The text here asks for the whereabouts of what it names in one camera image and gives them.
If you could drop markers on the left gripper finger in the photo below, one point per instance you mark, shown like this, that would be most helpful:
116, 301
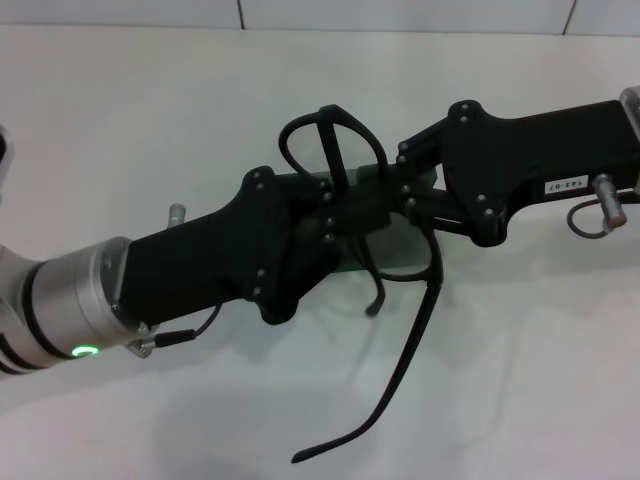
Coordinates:
315, 190
320, 255

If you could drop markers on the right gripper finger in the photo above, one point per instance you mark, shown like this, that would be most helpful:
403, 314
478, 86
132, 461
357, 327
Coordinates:
425, 147
435, 210

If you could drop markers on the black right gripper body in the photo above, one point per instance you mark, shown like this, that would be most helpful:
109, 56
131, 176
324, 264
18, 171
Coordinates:
510, 155

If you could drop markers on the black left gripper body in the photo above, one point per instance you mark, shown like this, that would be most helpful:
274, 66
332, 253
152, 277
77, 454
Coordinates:
200, 260

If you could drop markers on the green glasses case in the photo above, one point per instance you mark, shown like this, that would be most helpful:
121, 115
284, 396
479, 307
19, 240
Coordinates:
433, 178

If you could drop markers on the black glasses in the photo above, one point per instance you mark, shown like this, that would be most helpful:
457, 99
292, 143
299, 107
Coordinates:
432, 280

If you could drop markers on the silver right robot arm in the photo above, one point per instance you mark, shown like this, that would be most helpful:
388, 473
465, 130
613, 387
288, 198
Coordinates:
632, 102

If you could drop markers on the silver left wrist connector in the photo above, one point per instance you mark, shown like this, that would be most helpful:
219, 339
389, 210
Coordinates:
177, 214

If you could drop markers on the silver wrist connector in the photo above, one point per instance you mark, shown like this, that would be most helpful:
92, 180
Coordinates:
177, 214
609, 202

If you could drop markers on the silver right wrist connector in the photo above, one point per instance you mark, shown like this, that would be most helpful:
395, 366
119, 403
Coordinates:
609, 202

